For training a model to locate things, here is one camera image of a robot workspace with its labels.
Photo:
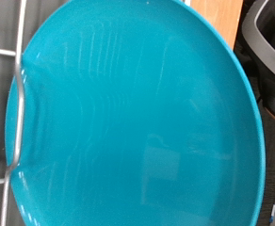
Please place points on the blue plate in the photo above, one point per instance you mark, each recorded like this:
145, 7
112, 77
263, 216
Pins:
137, 113

